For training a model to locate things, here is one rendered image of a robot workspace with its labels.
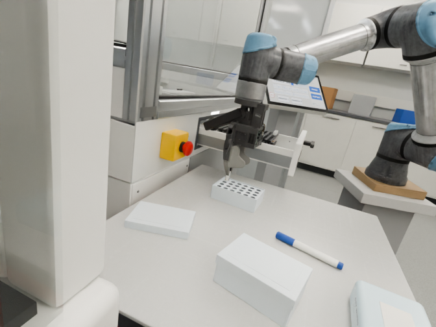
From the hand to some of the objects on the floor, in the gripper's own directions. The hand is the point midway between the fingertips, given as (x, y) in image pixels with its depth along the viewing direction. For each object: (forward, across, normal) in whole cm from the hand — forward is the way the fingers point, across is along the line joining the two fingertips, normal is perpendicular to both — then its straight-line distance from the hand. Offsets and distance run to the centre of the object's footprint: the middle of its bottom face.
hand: (227, 169), depth 74 cm
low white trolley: (+82, -14, -16) cm, 85 cm away
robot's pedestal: (+82, +56, -48) cm, 111 cm away
